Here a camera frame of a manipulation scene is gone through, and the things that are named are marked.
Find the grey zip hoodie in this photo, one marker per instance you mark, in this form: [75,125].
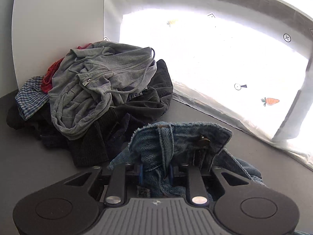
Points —
[91,80]

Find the white printed storage bag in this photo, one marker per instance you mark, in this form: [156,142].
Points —
[247,63]

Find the blue denim jeans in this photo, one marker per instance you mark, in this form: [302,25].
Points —
[158,146]

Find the red garment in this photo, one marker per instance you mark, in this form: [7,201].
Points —
[46,84]

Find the blue checked shirt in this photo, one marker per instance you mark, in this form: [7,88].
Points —
[30,97]

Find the black garment pile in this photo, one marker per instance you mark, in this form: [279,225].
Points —
[105,138]

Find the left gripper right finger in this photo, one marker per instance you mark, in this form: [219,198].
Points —
[189,177]

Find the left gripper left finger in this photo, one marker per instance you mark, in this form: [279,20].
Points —
[123,184]

